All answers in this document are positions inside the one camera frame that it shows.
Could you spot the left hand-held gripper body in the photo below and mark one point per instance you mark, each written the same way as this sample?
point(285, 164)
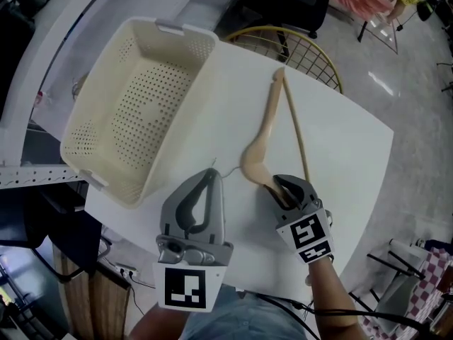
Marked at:
point(184, 285)

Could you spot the pink checkered cloth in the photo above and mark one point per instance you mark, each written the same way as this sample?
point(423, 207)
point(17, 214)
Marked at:
point(435, 278)

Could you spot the white power strip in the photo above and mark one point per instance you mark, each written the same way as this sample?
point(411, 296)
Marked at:
point(125, 270)

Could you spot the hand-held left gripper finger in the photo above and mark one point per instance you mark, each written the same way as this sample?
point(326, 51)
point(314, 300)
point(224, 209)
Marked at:
point(170, 211)
point(217, 207)

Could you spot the wooden cabinet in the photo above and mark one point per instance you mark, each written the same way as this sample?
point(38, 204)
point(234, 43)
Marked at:
point(92, 306)

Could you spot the cream perforated plastic basket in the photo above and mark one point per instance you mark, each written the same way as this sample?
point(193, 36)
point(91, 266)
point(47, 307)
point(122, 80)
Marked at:
point(106, 112)

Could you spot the black high-back office chair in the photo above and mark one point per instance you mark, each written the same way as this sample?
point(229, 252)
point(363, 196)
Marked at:
point(283, 2)

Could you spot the light wooden clothes hanger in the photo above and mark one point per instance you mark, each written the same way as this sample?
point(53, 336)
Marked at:
point(260, 129)

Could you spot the person's left forearm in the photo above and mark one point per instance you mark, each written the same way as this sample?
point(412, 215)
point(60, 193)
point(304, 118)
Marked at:
point(159, 322)

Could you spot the person's light blue clothing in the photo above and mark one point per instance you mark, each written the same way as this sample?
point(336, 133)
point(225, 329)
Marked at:
point(244, 317)

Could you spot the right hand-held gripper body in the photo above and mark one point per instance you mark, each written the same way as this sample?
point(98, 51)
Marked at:
point(308, 232)

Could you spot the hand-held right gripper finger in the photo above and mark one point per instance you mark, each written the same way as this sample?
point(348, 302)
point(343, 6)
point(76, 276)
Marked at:
point(304, 190)
point(274, 198)

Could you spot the person's right forearm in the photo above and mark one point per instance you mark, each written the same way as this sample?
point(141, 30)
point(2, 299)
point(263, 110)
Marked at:
point(332, 303)

